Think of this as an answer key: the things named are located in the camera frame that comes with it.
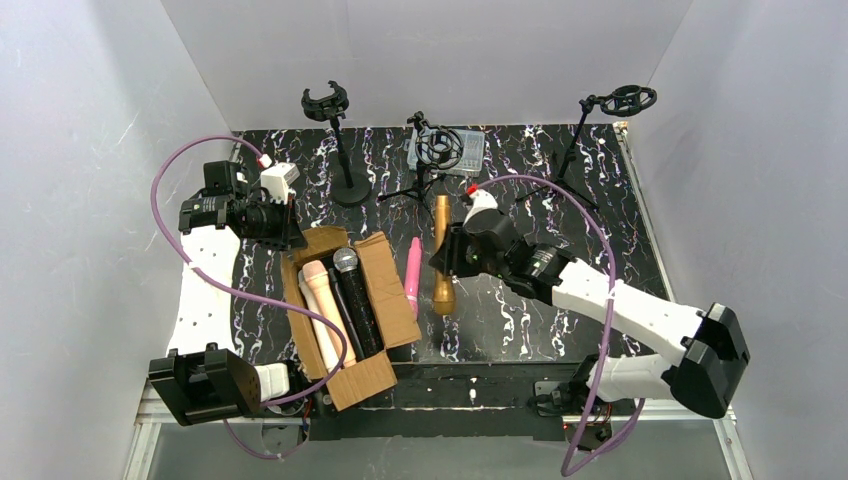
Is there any beige microphone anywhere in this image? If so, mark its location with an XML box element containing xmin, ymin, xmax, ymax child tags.
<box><xmin>302</xmin><ymin>260</ymin><xmax>356</xmax><ymax>367</ymax></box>

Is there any gold microphone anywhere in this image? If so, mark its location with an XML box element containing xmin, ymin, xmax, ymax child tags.
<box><xmin>432</xmin><ymin>195</ymin><xmax>456</xmax><ymax>316</ymax></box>

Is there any pink microphone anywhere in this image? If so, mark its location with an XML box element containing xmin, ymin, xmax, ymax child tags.
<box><xmin>404</xmin><ymin>237</ymin><xmax>423</xmax><ymax>317</ymax></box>

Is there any black round-base microphone stand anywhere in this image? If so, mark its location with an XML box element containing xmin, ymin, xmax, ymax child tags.
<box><xmin>301</xmin><ymin>80</ymin><xmax>372</xmax><ymax>207</ymax></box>

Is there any black tripod microphone stand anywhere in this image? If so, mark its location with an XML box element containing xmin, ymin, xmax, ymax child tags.
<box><xmin>515</xmin><ymin>84</ymin><xmax>658</xmax><ymax>212</ymax></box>
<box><xmin>377</xmin><ymin>111</ymin><xmax>465</xmax><ymax>215</ymax></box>

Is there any brown cardboard box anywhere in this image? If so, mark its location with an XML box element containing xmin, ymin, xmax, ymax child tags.
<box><xmin>281</xmin><ymin>226</ymin><xmax>422</xmax><ymax>411</ymax></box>

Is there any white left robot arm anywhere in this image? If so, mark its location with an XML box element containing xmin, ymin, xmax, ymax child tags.
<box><xmin>148</xmin><ymin>155</ymin><xmax>307</xmax><ymax>426</ymax></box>

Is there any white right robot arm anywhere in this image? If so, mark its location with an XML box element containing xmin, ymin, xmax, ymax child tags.
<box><xmin>429</xmin><ymin>209</ymin><xmax>751</xmax><ymax>419</ymax></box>

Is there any black glitter silver-mesh microphone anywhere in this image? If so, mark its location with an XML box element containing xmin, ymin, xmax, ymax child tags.
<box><xmin>333</xmin><ymin>247</ymin><xmax>384</xmax><ymax>358</ymax></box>

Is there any white microphone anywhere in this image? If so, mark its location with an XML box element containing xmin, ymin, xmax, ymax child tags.
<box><xmin>297</xmin><ymin>271</ymin><xmax>339</xmax><ymax>371</ymax></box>

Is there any clear plastic organizer box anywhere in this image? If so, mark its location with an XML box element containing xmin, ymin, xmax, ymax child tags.
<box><xmin>406</xmin><ymin>126</ymin><xmax>486</xmax><ymax>177</ymax></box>

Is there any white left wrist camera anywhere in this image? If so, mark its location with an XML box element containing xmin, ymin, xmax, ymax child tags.
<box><xmin>260</xmin><ymin>163</ymin><xmax>300</xmax><ymax>204</ymax></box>

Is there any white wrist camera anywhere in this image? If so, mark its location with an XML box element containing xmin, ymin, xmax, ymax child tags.
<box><xmin>260</xmin><ymin>163</ymin><xmax>300</xmax><ymax>204</ymax></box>
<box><xmin>463</xmin><ymin>185</ymin><xmax>500</xmax><ymax>224</ymax></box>

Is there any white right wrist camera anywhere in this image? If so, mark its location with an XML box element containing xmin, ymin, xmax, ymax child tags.
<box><xmin>463</xmin><ymin>185</ymin><xmax>500</xmax><ymax>224</ymax></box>

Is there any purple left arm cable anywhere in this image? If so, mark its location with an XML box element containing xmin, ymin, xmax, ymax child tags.
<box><xmin>150</xmin><ymin>135</ymin><xmax>349</xmax><ymax>462</ymax></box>

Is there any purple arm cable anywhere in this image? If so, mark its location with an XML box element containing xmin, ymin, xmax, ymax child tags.
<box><xmin>473</xmin><ymin>174</ymin><xmax>647</xmax><ymax>478</ymax></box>
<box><xmin>150</xmin><ymin>135</ymin><xmax>349</xmax><ymax>462</ymax></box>

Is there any aluminium frame rail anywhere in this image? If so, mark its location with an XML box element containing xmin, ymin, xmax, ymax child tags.
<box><xmin>123</xmin><ymin>389</ymin><xmax>752</xmax><ymax>479</ymax></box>

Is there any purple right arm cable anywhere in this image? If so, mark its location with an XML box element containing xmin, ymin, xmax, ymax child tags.
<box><xmin>473</xmin><ymin>174</ymin><xmax>647</xmax><ymax>478</ymax></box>

